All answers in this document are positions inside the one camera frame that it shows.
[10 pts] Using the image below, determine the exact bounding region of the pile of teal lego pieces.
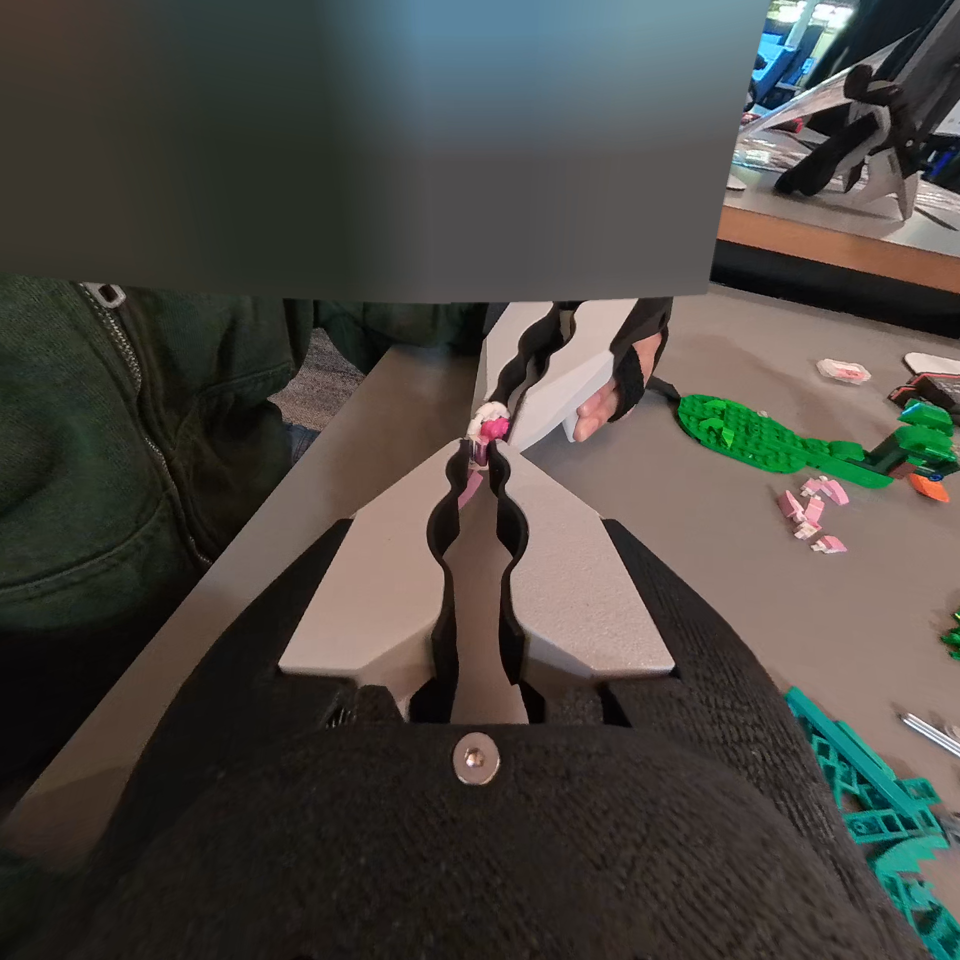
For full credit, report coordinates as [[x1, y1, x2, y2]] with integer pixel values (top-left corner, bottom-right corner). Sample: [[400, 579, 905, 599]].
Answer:
[[783, 688, 954, 954]]

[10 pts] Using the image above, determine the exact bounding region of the black battery red trim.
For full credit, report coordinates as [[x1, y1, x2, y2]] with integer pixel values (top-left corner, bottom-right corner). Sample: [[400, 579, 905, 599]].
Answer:
[[887, 375, 960, 413]]

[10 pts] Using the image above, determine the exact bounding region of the pink white lego flower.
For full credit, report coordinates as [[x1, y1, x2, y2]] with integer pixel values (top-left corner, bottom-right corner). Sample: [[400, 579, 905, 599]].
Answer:
[[466, 401, 514, 444]]

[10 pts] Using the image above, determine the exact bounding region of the black grey gripper device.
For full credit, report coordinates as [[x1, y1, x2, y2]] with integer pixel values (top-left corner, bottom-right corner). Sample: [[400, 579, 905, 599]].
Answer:
[[776, 63, 926, 223]]

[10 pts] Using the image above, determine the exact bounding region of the pink lego petal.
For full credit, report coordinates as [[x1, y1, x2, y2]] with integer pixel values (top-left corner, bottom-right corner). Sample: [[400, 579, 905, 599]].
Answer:
[[457, 438, 493, 511]]

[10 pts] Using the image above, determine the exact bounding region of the green lego leaf build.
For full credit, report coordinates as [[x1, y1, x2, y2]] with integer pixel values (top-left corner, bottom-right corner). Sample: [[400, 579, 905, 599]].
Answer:
[[677, 393, 960, 503]]

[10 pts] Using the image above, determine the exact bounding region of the person's green jacket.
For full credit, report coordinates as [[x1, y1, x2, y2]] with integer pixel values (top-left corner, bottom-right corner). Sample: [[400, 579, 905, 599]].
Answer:
[[0, 276, 489, 639]]

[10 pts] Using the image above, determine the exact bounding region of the person's left hand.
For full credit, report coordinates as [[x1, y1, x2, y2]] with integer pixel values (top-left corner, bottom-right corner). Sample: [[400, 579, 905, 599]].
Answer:
[[573, 298, 674, 445]]

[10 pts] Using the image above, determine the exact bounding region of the light grey lego bar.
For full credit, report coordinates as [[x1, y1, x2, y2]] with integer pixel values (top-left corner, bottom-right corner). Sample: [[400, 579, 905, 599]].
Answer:
[[900, 711, 960, 759]]

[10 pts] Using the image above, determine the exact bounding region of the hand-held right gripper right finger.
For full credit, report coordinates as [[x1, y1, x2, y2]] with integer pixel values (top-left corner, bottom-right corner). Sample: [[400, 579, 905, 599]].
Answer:
[[491, 438, 678, 725]]

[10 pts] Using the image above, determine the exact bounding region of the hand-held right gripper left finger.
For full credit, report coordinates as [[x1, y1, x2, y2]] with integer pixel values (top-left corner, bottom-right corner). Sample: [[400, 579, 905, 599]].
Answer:
[[277, 438, 468, 725]]

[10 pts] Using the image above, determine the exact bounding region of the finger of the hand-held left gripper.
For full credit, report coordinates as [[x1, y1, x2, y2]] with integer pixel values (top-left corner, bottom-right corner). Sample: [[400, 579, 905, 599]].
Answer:
[[512, 300, 640, 455], [472, 300, 577, 425]]

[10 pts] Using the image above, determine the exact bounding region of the cluster of pink petal pieces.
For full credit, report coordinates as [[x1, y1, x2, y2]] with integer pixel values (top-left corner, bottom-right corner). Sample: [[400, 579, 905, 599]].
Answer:
[[776, 474, 851, 557]]

